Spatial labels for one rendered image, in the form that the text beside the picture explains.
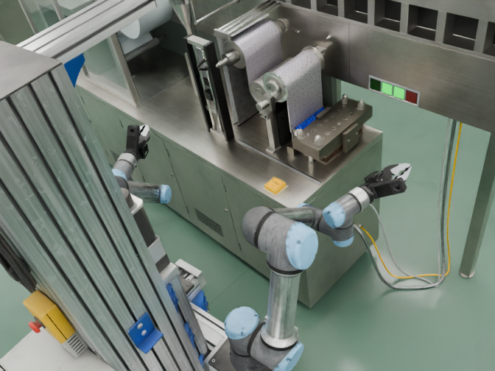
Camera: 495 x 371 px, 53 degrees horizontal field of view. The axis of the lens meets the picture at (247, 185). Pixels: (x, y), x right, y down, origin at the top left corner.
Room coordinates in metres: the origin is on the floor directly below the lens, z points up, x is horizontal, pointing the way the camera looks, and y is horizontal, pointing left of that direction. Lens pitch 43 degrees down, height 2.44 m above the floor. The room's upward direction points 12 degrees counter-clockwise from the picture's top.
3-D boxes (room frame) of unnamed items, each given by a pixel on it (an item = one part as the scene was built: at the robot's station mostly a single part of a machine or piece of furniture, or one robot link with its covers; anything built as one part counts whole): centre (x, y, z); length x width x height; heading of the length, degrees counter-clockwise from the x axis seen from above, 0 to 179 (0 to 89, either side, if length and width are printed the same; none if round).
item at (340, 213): (1.10, -0.29, 1.22); 0.11 x 0.08 x 0.09; 117
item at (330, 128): (1.83, -0.45, 1.00); 0.40 x 0.16 x 0.06; 126
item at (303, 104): (1.90, -0.34, 1.11); 0.23 x 0.01 x 0.18; 126
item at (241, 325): (0.89, 0.11, 0.98); 0.13 x 0.12 x 0.14; 45
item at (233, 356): (0.89, 0.11, 0.87); 0.15 x 0.15 x 0.10
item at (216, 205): (2.67, 0.30, 0.43); 2.52 x 0.64 x 0.86; 36
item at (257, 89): (2.05, -0.24, 1.17); 0.26 x 0.12 x 0.12; 126
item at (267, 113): (1.89, -0.16, 1.05); 0.06 x 0.05 x 0.31; 126
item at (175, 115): (2.66, 0.31, 0.88); 2.52 x 0.66 x 0.04; 36
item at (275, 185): (1.62, -0.12, 0.91); 0.07 x 0.07 x 0.02; 36
